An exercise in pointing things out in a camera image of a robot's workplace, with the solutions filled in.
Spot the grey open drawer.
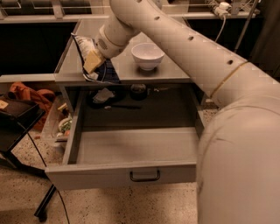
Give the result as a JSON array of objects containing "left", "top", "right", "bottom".
[{"left": 45, "top": 85, "right": 203, "bottom": 190}]

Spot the black drawer handle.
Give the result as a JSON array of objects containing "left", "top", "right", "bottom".
[{"left": 129, "top": 171, "right": 161, "bottom": 183}]

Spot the clear plastic bin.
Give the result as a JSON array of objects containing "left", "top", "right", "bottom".
[{"left": 41, "top": 94, "right": 68, "bottom": 145}]

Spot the white ceramic bowl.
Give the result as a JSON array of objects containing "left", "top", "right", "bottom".
[{"left": 131, "top": 43, "right": 165, "bottom": 71}]

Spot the metal pole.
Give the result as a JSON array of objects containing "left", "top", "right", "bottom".
[{"left": 234, "top": 0, "right": 259, "bottom": 53}]

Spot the orange cloth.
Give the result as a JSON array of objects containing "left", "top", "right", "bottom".
[{"left": 10, "top": 81, "right": 56, "bottom": 131}]

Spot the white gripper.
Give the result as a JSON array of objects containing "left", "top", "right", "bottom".
[{"left": 83, "top": 14, "right": 139, "bottom": 74}]

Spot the grey cabinet counter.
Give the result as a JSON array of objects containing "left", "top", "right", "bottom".
[{"left": 53, "top": 17, "right": 205, "bottom": 115}]

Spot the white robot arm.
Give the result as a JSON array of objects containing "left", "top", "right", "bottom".
[{"left": 97, "top": 0, "right": 280, "bottom": 224}]

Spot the black round container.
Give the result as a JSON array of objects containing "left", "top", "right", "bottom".
[{"left": 129, "top": 84, "right": 147, "bottom": 101}]

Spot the white power adapter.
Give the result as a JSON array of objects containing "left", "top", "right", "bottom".
[{"left": 213, "top": 2, "right": 230, "bottom": 17}]

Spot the white power cable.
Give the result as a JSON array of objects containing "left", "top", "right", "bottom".
[{"left": 214, "top": 16, "right": 228, "bottom": 44}]

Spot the crumpled white paper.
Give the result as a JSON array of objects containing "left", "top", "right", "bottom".
[{"left": 93, "top": 88, "right": 115, "bottom": 103}]

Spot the blue chip bag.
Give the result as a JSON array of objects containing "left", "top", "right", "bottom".
[{"left": 71, "top": 33, "right": 121, "bottom": 84}]

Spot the black cable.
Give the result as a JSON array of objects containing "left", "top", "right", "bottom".
[{"left": 17, "top": 122, "right": 71, "bottom": 224}]

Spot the black side table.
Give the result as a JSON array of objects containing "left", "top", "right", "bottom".
[{"left": 0, "top": 97, "right": 57, "bottom": 222}]

